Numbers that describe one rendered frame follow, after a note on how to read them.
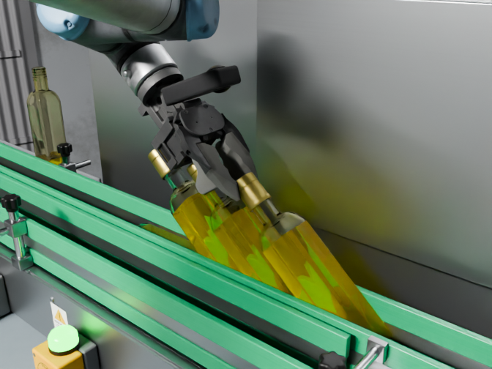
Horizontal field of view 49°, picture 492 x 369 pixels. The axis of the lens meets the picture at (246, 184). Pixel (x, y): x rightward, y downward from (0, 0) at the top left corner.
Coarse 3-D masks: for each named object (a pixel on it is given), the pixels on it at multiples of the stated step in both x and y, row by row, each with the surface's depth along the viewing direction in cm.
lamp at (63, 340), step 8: (56, 328) 81; (64, 328) 81; (72, 328) 81; (48, 336) 80; (56, 336) 79; (64, 336) 79; (72, 336) 80; (48, 344) 80; (56, 344) 79; (64, 344) 79; (72, 344) 80; (56, 352) 79; (64, 352) 79; (72, 352) 80
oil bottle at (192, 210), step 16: (176, 192) 80; (192, 192) 79; (176, 208) 80; (192, 208) 78; (208, 208) 79; (192, 224) 79; (208, 224) 78; (192, 240) 80; (208, 240) 78; (208, 256) 79; (224, 256) 77
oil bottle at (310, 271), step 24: (288, 216) 71; (264, 240) 71; (288, 240) 68; (312, 240) 70; (288, 264) 69; (312, 264) 68; (336, 264) 70; (288, 288) 71; (312, 288) 68; (336, 288) 68; (336, 312) 67; (360, 312) 68; (384, 336) 68
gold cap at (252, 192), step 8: (248, 176) 72; (240, 184) 72; (248, 184) 72; (256, 184) 72; (240, 192) 72; (248, 192) 72; (256, 192) 72; (264, 192) 72; (248, 200) 72; (256, 200) 72; (248, 208) 73
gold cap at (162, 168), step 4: (152, 152) 82; (156, 152) 82; (148, 156) 83; (152, 156) 82; (156, 156) 82; (164, 156) 82; (152, 160) 82; (156, 160) 82; (160, 160) 82; (156, 164) 82; (160, 164) 82; (164, 164) 82; (156, 168) 83; (160, 168) 82; (164, 168) 81; (168, 168) 81; (160, 172) 82; (164, 172) 81; (168, 172) 81; (160, 176) 83
